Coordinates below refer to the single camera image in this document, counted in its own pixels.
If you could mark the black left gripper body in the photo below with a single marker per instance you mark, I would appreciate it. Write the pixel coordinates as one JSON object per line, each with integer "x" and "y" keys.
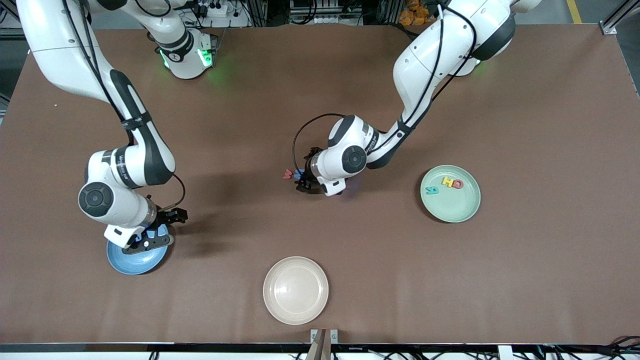
{"x": 306, "y": 176}

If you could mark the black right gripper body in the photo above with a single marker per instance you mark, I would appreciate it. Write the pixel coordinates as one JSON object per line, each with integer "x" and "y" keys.
{"x": 169, "y": 217}

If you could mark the blue capital letter W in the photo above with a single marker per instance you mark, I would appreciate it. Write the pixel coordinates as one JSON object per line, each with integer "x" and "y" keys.
{"x": 298, "y": 174}

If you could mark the red lowercase letter w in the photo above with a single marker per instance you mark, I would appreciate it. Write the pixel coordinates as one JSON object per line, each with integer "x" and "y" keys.
{"x": 287, "y": 174}

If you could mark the teal letter R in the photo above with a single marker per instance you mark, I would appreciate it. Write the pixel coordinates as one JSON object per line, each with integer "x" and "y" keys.
{"x": 432, "y": 190}

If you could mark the yellow letter H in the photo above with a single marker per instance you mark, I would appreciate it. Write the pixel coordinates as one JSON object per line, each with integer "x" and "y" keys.
{"x": 447, "y": 182}

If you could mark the red letter Q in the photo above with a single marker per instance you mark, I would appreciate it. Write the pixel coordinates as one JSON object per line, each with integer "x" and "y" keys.
{"x": 458, "y": 184}

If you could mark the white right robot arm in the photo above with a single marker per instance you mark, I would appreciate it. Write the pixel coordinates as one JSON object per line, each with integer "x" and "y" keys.
{"x": 95, "y": 199}

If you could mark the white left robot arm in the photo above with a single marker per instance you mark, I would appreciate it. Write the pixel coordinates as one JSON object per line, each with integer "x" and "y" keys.
{"x": 354, "y": 159}

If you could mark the blue plate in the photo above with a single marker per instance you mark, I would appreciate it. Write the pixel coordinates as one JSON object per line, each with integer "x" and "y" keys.
{"x": 130, "y": 264}

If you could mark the beige plate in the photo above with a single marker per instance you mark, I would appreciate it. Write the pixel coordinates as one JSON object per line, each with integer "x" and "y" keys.
{"x": 295, "y": 290}

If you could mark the grey equipment rack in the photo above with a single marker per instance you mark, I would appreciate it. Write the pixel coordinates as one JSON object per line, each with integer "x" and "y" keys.
{"x": 325, "y": 17}

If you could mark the green plate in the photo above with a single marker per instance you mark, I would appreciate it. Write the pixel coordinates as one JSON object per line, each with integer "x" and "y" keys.
{"x": 455, "y": 207}

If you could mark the orange packaged items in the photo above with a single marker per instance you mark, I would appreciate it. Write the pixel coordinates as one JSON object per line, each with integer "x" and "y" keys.
{"x": 415, "y": 12}

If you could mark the white power strip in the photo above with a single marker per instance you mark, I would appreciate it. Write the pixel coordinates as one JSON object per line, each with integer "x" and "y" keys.
{"x": 216, "y": 10}

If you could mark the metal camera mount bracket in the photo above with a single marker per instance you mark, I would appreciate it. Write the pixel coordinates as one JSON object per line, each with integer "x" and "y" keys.
{"x": 315, "y": 334}

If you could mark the aluminium frame corner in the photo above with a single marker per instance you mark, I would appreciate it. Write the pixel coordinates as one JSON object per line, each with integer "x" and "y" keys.
{"x": 612, "y": 26}

